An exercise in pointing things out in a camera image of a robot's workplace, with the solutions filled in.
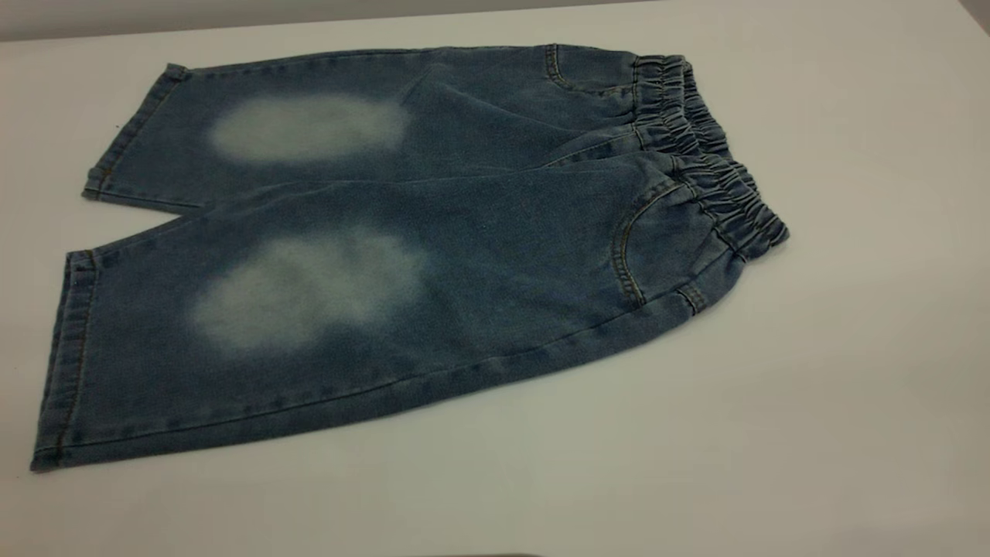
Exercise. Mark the blue denim pants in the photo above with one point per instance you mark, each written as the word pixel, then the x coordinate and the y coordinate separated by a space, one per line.
pixel 479 255

